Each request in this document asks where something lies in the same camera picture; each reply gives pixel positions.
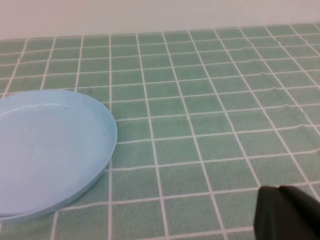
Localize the green checked tablecloth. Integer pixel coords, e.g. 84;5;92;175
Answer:
0;21;320;240

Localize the light blue plastic plate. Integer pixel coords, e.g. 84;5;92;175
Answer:
0;89;118;225

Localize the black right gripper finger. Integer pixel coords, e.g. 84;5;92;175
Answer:
252;184;320;240

